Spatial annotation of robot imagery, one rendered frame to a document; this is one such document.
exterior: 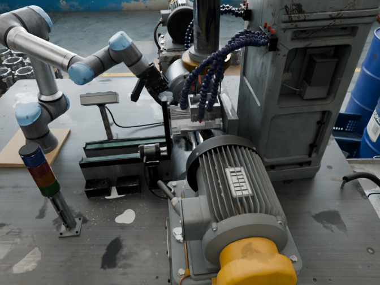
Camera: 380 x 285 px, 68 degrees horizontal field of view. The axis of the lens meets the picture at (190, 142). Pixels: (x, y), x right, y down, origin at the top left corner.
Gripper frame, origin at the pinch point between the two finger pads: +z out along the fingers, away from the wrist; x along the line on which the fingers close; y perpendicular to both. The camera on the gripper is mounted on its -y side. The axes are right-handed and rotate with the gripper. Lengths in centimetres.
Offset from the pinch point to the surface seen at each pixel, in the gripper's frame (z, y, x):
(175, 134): 5.0, 0.2, -13.9
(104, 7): 29, -152, 560
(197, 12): -29.0, 31.3, -8.7
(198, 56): -17.0, 24.6, -11.0
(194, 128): 7.0, 8.0, -13.6
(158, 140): 12.0, -12.9, -1.8
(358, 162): 121, 73, 19
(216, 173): -17, 21, -65
